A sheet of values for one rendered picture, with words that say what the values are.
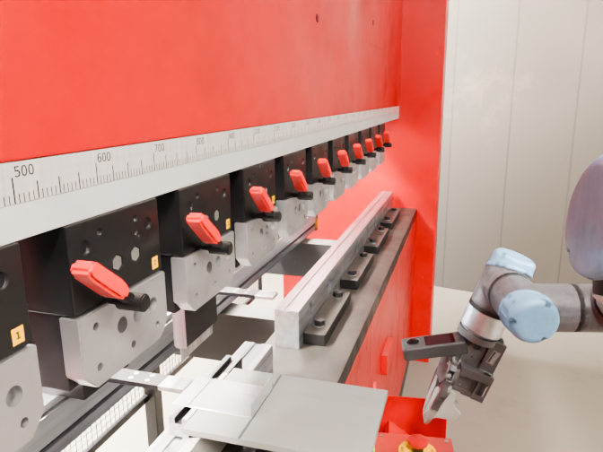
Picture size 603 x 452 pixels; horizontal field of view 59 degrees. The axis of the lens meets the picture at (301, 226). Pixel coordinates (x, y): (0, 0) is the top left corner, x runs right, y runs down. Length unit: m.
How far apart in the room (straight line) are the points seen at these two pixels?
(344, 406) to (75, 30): 0.61
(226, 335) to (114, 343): 0.94
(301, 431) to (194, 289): 0.25
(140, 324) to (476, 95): 3.62
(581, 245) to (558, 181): 3.48
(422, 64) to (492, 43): 1.29
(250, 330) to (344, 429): 0.72
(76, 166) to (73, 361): 0.18
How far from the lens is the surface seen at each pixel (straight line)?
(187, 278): 0.70
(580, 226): 0.56
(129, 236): 0.59
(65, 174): 0.51
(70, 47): 0.53
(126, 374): 0.97
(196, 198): 0.72
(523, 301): 0.86
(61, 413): 1.00
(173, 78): 0.67
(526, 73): 4.02
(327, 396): 0.87
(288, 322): 1.27
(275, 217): 0.89
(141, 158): 0.61
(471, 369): 1.03
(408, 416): 1.28
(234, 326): 1.49
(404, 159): 2.86
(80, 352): 0.55
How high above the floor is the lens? 1.45
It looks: 13 degrees down
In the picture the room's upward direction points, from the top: straight up
